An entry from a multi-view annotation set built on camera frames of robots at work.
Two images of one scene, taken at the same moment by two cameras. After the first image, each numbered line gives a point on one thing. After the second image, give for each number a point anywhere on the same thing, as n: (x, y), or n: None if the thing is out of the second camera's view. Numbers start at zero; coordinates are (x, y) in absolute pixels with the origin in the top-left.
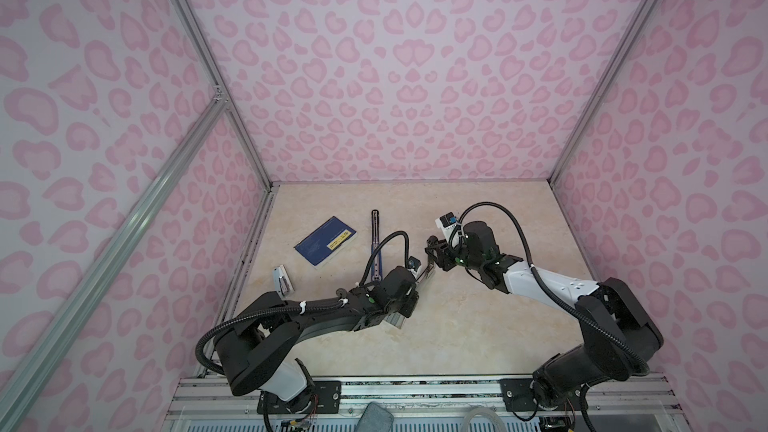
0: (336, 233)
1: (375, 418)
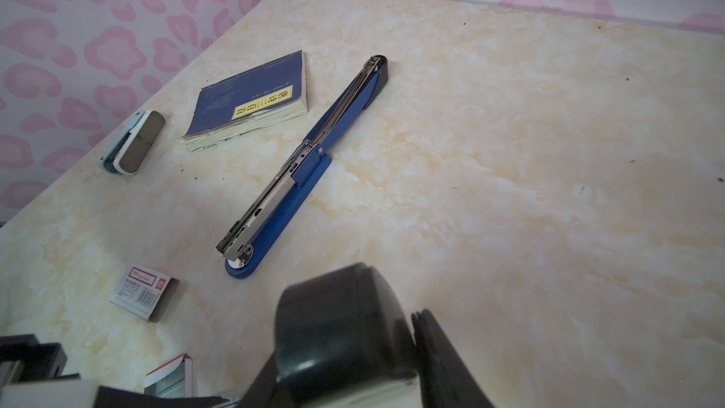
0: (244, 102)
1: None
